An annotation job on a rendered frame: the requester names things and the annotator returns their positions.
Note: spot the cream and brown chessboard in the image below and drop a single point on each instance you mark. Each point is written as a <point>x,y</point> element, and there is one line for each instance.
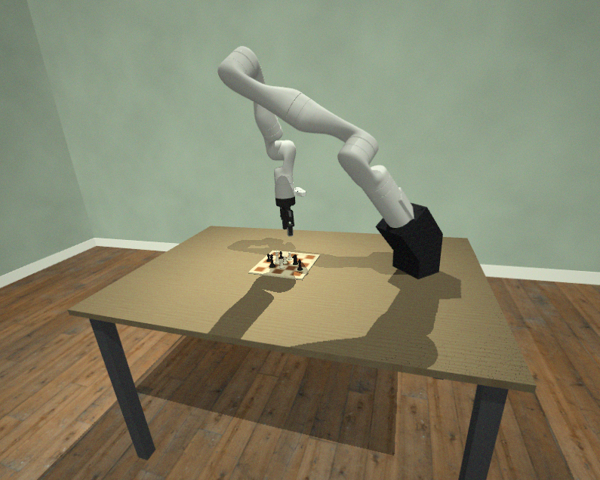
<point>290,270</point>

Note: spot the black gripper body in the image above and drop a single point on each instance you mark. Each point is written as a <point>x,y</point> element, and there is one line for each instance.
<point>286,202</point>

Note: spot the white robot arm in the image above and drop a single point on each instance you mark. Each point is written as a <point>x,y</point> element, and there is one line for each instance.
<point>306,115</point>

